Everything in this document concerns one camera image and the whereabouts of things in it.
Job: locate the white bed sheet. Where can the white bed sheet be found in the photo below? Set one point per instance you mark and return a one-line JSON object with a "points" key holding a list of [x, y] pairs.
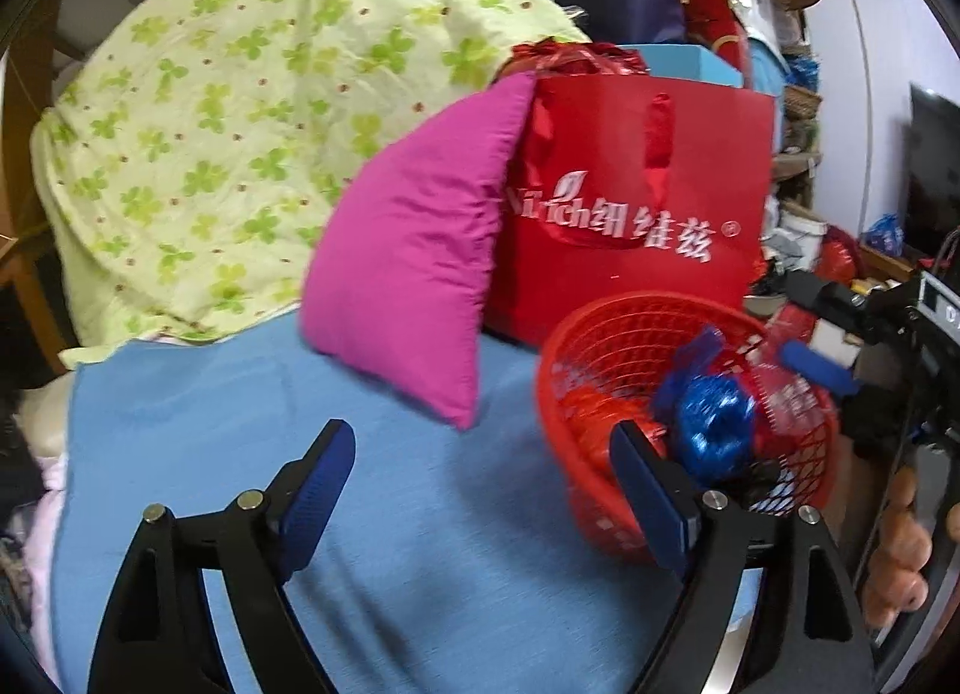
{"points": [[45, 514]]}

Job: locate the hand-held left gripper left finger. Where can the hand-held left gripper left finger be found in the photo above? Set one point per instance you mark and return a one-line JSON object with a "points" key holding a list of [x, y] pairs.
{"points": [[319, 499]]}

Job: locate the red plastic mesh basket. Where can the red plastic mesh basket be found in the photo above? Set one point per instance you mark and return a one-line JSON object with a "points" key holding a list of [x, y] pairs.
{"points": [[600, 364]]}

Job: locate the red gift box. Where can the red gift box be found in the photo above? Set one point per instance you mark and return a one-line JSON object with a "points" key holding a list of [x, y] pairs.
{"points": [[709, 11]]}

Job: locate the pink pillow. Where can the pink pillow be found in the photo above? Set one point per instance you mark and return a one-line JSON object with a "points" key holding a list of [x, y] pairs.
{"points": [[412, 251]]}

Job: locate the knotted red plastic bag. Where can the knotted red plastic bag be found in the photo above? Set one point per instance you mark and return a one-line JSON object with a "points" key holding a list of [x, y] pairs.
{"points": [[600, 416]]}

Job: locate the red shiny foil bag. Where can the red shiny foil bag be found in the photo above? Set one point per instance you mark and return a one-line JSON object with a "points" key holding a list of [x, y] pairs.
{"points": [[577, 57]]}

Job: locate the small blue patterned bag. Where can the small blue patterned bag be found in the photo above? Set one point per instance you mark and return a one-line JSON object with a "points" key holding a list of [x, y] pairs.
{"points": [[883, 232]]}

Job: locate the red paper shopping bag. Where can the red paper shopping bag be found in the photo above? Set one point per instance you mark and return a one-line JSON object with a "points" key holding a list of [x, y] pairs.
{"points": [[637, 161]]}

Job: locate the blue plastic bag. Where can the blue plastic bag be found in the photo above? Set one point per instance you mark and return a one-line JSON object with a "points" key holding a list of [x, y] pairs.
{"points": [[712, 424]]}

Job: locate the low wooden cabinet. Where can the low wooden cabinet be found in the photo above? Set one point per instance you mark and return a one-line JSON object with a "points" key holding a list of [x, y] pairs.
{"points": [[19, 266]]}

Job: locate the blue blanket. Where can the blue blanket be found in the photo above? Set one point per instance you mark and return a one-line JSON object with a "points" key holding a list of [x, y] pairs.
{"points": [[450, 551]]}

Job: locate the person's right hand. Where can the person's right hand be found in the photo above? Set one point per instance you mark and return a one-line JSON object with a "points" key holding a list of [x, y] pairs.
{"points": [[896, 559]]}

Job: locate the black television screen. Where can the black television screen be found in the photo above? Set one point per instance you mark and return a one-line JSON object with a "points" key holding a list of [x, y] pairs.
{"points": [[934, 169]]}

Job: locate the light blue box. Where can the light blue box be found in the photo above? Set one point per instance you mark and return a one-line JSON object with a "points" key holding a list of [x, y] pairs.
{"points": [[690, 63]]}

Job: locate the red plastic sack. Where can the red plastic sack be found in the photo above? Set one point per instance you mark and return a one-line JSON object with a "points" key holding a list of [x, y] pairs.
{"points": [[836, 255]]}

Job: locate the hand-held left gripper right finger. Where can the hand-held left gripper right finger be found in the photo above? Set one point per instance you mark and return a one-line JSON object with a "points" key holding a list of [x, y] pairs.
{"points": [[652, 506]]}

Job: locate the green clover print quilt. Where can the green clover print quilt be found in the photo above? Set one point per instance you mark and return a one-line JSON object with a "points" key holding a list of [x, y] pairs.
{"points": [[225, 101]]}

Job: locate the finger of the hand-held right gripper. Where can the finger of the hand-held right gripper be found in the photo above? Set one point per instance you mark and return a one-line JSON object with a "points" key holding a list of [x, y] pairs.
{"points": [[817, 367], [825, 300]]}

